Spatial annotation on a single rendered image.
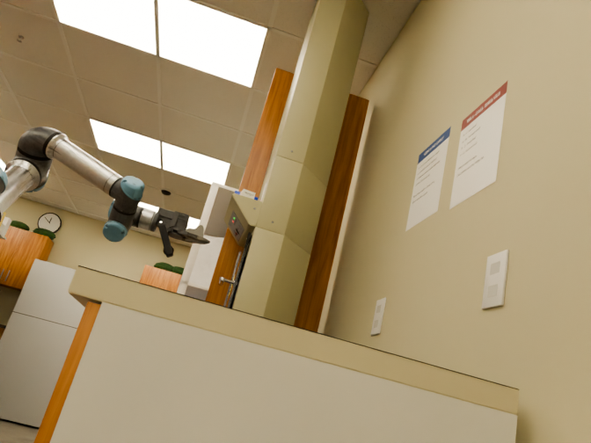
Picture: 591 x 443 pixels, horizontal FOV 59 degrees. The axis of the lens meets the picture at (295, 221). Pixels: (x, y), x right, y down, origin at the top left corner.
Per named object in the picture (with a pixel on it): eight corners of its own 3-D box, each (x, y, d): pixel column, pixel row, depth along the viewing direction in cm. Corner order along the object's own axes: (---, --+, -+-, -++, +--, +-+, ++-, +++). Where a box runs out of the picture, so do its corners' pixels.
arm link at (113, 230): (107, 211, 168) (118, 197, 178) (98, 238, 173) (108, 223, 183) (131, 221, 170) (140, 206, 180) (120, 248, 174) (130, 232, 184)
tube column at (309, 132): (316, 200, 234) (356, 36, 265) (337, 174, 204) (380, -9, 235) (262, 184, 230) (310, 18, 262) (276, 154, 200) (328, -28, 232)
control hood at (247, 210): (244, 247, 220) (250, 226, 224) (255, 226, 190) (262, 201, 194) (217, 239, 219) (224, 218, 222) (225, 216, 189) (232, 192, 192)
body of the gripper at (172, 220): (191, 215, 187) (157, 205, 186) (183, 237, 184) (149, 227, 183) (190, 221, 194) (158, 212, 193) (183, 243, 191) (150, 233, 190)
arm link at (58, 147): (44, 110, 182) (155, 184, 174) (37, 137, 187) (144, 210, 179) (17, 112, 172) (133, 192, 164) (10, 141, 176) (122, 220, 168)
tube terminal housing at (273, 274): (273, 375, 208) (316, 201, 234) (290, 374, 178) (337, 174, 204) (211, 359, 205) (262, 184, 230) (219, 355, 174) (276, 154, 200)
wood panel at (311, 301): (303, 385, 217) (367, 103, 264) (305, 385, 214) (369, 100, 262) (188, 354, 211) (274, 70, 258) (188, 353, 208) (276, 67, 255)
